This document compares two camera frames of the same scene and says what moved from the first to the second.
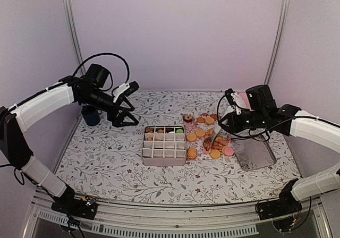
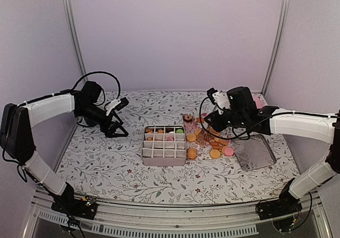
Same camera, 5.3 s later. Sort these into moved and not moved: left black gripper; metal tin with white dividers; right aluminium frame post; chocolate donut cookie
Moved: left black gripper
Not moved: metal tin with white dividers; right aluminium frame post; chocolate donut cookie
